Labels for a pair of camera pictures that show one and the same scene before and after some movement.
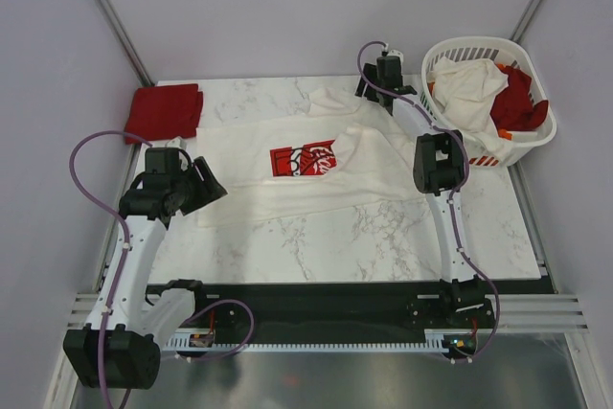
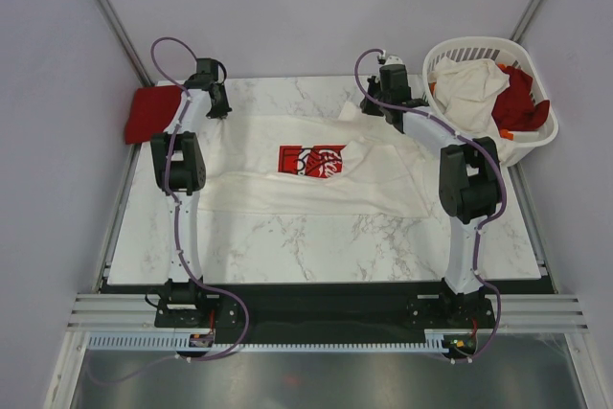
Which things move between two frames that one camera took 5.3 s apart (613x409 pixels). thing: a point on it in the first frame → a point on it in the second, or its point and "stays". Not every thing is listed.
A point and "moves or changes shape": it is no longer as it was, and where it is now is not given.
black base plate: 325,309 stays
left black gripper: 209,190 → 221,113
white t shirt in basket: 463,90 stays
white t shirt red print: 346,149 moves or changes shape
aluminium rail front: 514,313 stays
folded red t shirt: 166,112 stays
